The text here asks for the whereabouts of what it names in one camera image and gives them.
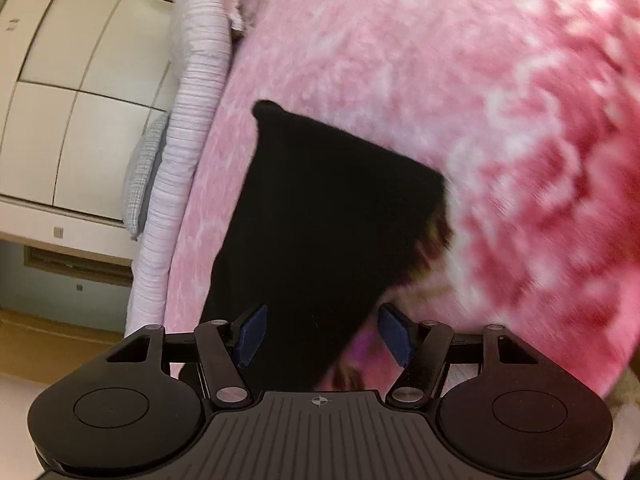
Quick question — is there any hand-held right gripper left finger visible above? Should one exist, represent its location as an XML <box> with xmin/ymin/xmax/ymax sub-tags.
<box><xmin>106</xmin><ymin>304</ymin><xmax>269</xmax><ymax>406</ymax></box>

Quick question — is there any black garment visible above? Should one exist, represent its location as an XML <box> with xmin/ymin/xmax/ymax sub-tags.
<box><xmin>177</xmin><ymin>100</ymin><xmax>455</xmax><ymax>392</ymax></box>

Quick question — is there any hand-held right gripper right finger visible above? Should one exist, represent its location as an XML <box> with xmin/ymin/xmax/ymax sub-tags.
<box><xmin>378</xmin><ymin>303</ymin><xmax>540</xmax><ymax>406</ymax></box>

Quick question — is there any white wardrobe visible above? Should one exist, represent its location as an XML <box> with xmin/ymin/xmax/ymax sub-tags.
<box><xmin>0</xmin><ymin>0</ymin><xmax>182</xmax><ymax>263</ymax></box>

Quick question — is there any lilac striped quilt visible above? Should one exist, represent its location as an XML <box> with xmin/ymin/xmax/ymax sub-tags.
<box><xmin>124</xmin><ymin>0</ymin><xmax>247</xmax><ymax>337</ymax></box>

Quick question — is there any grey checked pillow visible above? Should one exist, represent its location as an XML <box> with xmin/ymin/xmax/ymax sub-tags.
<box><xmin>122</xmin><ymin>111</ymin><xmax>172</xmax><ymax>242</ymax></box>

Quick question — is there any pink floral blanket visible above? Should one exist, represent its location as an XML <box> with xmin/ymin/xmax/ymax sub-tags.
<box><xmin>164</xmin><ymin>0</ymin><xmax>640</xmax><ymax>403</ymax></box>

